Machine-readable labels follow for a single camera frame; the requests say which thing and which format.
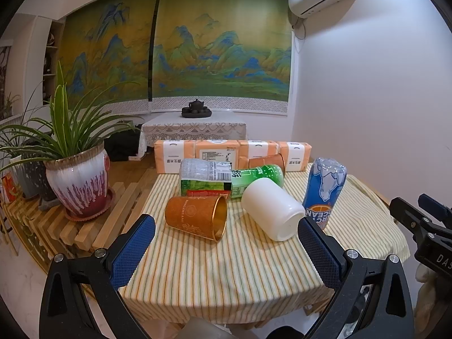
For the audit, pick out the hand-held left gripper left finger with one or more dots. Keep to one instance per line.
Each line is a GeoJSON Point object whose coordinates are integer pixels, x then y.
{"type": "Point", "coordinates": [133, 250]}

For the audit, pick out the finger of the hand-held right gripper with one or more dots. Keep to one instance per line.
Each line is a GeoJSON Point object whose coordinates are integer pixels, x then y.
{"type": "Point", "coordinates": [436, 206]}
{"type": "Point", "coordinates": [406, 213]}

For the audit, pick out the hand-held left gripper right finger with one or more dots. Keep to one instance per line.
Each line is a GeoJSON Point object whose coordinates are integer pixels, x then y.
{"type": "Point", "coordinates": [319, 250]}

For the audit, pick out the orange cup with gold inside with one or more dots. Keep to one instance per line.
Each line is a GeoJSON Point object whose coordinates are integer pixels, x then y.
{"type": "Point", "coordinates": [190, 215]}

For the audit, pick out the white cup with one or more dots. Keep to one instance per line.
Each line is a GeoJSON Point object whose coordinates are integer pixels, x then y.
{"type": "Point", "coordinates": [268, 204]}

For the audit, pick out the brown paper cup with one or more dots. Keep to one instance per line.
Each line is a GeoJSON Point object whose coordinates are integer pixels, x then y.
{"type": "Point", "coordinates": [272, 160]}

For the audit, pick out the person's right hand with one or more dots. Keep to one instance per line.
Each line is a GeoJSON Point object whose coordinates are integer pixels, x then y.
{"type": "Point", "coordinates": [432, 300]}

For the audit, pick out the wooden slatted bench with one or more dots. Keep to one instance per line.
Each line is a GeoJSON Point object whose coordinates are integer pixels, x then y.
{"type": "Point", "coordinates": [88, 233]}

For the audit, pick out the red pot saucer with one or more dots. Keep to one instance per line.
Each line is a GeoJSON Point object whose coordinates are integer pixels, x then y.
{"type": "Point", "coordinates": [106, 209]}

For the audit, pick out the blue drink can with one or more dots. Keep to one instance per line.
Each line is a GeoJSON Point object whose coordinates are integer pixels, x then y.
{"type": "Point", "coordinates": [325, 187]}

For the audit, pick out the white and red ceramic pot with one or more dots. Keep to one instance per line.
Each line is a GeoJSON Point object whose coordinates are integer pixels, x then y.
{"type": "Point", "coordinates": [79, 183]}

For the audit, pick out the striped tablecloth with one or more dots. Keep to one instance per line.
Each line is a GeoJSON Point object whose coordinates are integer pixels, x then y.
{"type": "Point", "coordinates": [219, 272]}

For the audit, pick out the green box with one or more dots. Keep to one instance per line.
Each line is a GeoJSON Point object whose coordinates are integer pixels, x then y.
{"type": "Point", "coordinates": [203, 187]}

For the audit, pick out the green plastic bottle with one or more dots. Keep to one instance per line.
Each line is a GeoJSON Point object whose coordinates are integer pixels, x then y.
{"type": "Point", "coordinates": [257, 177]}

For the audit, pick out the orange tissue pack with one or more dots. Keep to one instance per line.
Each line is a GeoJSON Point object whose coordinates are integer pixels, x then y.
{"type": "Point", "coordinates": [296, 155]}
{"type": "Point", "coordinates": [257, 149]}
{"type": "Point", "coordinates": [173, 157]}
{"type": "Point", "coordinates": [217, 150]}

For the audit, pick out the black bag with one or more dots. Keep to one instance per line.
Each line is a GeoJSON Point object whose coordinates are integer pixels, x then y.
{"type": "Point", "coordinates": [122, 144]}

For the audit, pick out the grey speckled plant pot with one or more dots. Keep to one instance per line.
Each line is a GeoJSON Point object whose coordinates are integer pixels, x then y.
{"type": "Point", "coordinates": [26, 176]}

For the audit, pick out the low table with lace cloth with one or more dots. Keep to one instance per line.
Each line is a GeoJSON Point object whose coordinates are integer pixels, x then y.
{"type": "Point", "coordinates": [192, 130]}

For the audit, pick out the red box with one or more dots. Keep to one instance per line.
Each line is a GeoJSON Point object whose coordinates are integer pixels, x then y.
{"type": "Point", "coordinates": [9, 189]}

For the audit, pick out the green spider plant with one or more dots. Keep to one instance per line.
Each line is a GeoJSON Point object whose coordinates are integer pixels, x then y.
{"type": "Point", "coordinates": [67, 127]}

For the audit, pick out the dark teapot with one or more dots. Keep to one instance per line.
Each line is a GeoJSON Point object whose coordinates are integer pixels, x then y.
{"type": "Point", "coordinates": [196, 105]}

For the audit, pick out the narrow landscape painting blind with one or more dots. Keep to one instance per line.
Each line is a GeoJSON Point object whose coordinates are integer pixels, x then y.
{"type": "Point", "coordinates": [106, 53]}

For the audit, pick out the wide landscape painting blind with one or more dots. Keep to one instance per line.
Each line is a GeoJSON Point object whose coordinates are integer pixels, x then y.
{"type": "Point", "coordinates": [226, 49]}

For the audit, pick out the white wall shelf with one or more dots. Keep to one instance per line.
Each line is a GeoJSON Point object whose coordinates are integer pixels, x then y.
{"type": "Point", "coordinates": [51, 60]}

